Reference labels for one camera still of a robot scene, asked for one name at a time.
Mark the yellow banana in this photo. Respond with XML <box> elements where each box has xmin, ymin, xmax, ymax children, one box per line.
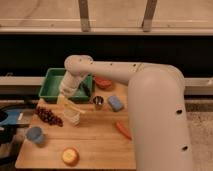
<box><xmin>65</xmin><ymin>100</ymin><xmax>86</xmax><ymax>114</ymax></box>

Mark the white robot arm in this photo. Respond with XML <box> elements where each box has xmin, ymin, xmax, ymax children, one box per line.
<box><xmin>59</xmin><ymin>55</ymin><xmax>194</xmax><ymax>171</ymax></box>

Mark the clear plastic cup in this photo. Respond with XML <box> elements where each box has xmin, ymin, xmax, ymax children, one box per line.
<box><xmin>64</xmin><ymin>110</ymin><xmax>80</xmax><ymax>126</ymax></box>

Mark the small metal cup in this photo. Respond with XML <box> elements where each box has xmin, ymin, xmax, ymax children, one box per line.
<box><xmin>92</xmin><ymin>96</ymin><xmax>104</xmax><ymax>110</ymax></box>

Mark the blue plastic cup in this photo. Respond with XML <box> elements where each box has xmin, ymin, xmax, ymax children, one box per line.
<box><xmin>26</xmin><ymin>126</ymin><xmax>45</xmax><ymax>144</ymax></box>

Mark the green plastic tray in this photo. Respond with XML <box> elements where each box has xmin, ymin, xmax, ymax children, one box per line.
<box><xmin>39</xmin><ymin>68</ymin><xmax>93</xmax><ymax>103</ymax></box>

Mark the bunch of dark grapes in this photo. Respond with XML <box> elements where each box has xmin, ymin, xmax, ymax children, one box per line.
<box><xmin>35</xmin><ymin>107</ymin><xmax>63</xmax><ymax>127</ymax></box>

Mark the orange bowl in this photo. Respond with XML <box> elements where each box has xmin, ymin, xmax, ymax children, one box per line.
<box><xmin>94</xmin><ymin>77</ymin><xmax>113</xmax><ymax>89</ymax></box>

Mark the blue sponge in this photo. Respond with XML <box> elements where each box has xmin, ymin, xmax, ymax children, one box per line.
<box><xmin>107</xmin><ymin>95</ymin><xmax>124</xmax><ymax>112</ymax></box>

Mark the blue black device at left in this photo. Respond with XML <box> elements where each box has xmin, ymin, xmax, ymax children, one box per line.
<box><xmin>0</xmin><ymin>106</ymin><xmax>33</xmax><ymax>158</ymax></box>

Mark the yellow orange apple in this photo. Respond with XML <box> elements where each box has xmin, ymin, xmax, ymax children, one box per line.
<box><xmin>62</xmin><ymin>148</ymin><xmax>79</xmax><ymax>166</ymax></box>

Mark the orange carrot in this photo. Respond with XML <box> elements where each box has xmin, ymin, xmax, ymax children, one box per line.
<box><xmin>115</xmin><ymin>122</ymin><xmax>132</xmax><ymax>140</ymax></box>

